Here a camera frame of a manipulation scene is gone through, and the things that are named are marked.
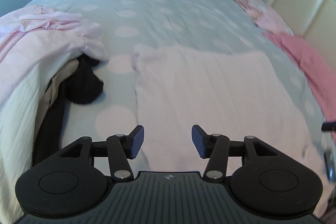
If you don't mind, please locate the dark pink pillow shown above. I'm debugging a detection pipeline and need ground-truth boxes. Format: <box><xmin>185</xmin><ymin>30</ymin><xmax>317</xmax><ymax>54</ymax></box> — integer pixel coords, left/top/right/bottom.
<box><xmin>262</xmin><ymin>31</ymin><xmax>336</xmax><ymax>125</ymax></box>

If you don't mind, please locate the cream garment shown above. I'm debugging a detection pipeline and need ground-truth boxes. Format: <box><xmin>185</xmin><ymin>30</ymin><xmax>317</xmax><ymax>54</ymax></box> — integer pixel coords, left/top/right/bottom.
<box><xmin>0</xmin><ymin>59</ymin><xmax>80</xmax><ymax>220</ymax></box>

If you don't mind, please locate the bed with polka dot duvet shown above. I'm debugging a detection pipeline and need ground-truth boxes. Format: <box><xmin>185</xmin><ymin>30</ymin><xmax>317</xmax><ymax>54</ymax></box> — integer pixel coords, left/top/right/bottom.
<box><xmin>25</xmin><ymin>0</ymin><xmax>336</xmax><ymax>188</ymax></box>

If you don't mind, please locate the pink lace-trimmed nightgown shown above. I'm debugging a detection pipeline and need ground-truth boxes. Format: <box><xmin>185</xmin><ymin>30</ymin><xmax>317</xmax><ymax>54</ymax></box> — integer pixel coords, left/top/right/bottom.
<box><xmin>131</xmin><ymin>46</ymin><xmax>326</xmax><ymax>172</ymax></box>

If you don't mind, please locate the smartphone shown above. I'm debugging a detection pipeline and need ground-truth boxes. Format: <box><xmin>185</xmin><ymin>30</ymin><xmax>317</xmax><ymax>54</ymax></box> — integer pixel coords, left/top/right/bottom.
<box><xmin>324</xmin><ymin>149</ymin><xmax>336</xmax><ymax>184</ymax></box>

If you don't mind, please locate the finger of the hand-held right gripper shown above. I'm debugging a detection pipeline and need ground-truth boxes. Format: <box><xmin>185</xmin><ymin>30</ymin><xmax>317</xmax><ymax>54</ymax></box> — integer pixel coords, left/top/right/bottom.
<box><xmin>322</xmin><ymin>121</ymin><xmax>336</xmax><ymax>132</ymax></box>

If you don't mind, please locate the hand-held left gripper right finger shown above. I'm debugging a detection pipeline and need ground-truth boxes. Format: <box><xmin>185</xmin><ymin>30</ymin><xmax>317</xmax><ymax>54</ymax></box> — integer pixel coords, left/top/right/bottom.
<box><xmin>192</xmin><ymin>124</ymin><xmax>279</xmax><ymax>180</ymax></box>

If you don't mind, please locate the light pink printed pillow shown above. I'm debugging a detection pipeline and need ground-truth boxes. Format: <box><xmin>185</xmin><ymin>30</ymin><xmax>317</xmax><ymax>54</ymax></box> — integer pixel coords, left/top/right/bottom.
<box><xmin>230</xmin><ymin>0</ymin><xmax>294</xmax><ymax>35</ymax></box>

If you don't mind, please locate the black garment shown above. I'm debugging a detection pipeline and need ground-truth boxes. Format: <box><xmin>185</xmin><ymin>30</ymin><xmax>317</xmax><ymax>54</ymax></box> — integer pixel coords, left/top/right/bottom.
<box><xmin>33</xmin><ymin>55</ymin><xmax>104</xmax><ymax>169</ymax></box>

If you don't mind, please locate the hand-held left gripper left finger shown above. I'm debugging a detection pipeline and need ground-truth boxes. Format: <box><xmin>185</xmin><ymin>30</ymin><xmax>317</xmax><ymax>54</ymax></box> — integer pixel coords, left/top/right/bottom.
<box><xmin>59</xmin><ymin>125</ymin><xmax>145</xmax><ymax>180</ymax></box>

